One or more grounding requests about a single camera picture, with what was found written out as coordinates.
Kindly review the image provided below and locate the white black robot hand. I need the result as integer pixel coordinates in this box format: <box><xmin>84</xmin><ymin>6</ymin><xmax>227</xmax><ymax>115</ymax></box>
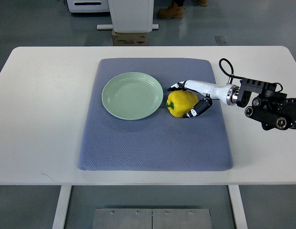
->
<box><xmin>168</xmin><ymin>80</ymin><xmax>239</xmax><ymax>118</ymax></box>

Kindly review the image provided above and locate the yellow bell pepper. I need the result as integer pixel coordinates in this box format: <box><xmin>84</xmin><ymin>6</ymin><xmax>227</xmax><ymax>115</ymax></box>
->
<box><xmin>165</xmin><ymin>91</ymin><xmax>199</xmax><ymax>118</ymax></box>

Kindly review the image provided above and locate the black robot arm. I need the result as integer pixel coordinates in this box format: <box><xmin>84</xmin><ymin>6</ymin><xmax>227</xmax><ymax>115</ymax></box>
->
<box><xmin>219</xmin><ymin>58</ymin><xmax>296</xmax><ymax>131</ymax></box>

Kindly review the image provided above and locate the grey floor outlet plate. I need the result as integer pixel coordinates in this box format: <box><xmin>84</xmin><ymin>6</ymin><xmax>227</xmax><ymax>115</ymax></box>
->
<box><xmin>214</xmin><ymin>36</ymin><xmax>228</xmax><ymax>44</ymax></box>

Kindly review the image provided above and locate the light green plate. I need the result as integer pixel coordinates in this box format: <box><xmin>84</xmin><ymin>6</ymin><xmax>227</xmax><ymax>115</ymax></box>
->
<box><xmin>102</xmin><ymin>72</ymin><xmax>163</xmax><ymax>120</ymax></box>

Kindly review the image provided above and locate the metal floor plate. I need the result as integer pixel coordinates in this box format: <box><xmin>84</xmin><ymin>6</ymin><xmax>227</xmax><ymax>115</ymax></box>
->
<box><xmin>93</xmin><ymin>208</ymin><xmax>212</xmax><ymax>229</ymax></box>

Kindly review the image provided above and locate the blue quilted mat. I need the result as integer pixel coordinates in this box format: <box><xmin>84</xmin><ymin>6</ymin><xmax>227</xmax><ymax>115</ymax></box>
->
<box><xmin>78</xmin><ymin>58</ymin><xmax>233</xmax><ymax>171</ymax></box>

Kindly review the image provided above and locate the tan work boot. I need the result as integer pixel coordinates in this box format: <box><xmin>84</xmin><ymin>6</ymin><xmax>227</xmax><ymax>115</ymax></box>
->
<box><xmin>157</xmin><ymin>1</ymin><xmax>184</xmax><ymax>19</ymax></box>
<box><xmin>195</xmin><ymin>0</ymin><xmax>208</xmax><ymax>7</ymax></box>

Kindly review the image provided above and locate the right white table leg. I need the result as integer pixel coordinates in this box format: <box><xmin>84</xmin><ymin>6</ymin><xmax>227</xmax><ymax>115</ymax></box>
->
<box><xmin>228</xmin><ymin>185</ymin><xmax>248</xmax><ymax>229</ymax></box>

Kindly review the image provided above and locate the white table leg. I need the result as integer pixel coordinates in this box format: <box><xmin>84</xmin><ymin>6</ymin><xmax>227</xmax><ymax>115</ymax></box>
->
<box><xmin>52</xmin><ymin>185</ymin><xmax>72</xmax><ymax>229</ymax></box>
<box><xmin>228</xmin><ymin>185</ymin><xmax>248</xmax><ymax>229</ymax></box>

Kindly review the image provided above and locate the cardboard box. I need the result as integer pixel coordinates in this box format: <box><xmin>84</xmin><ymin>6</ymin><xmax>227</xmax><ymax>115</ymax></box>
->
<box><xmin>112</xmin><ymin>31</ymin><xmax>147</xmax><ymax>46</ymax></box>

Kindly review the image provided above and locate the white cabinet with slot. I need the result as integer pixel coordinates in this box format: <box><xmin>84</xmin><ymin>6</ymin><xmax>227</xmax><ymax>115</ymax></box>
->
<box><xmin>66</xmin><ymin>0</ymin><xmax>109</xmax><ymax>13</ymax></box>

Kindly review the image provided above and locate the left white table leg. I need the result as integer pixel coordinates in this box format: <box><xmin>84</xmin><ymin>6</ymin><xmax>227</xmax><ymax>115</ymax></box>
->
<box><xmin>52</xmin><ymin>185</ymin><xmax>72</xmax><ymax>229</ymax></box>

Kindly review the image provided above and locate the white pedestal base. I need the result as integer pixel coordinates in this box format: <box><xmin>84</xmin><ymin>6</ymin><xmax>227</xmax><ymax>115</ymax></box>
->
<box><xmin>96</xmin><ymin>0</ymin><xmax>159</xmax><ymax>33</ymax></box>

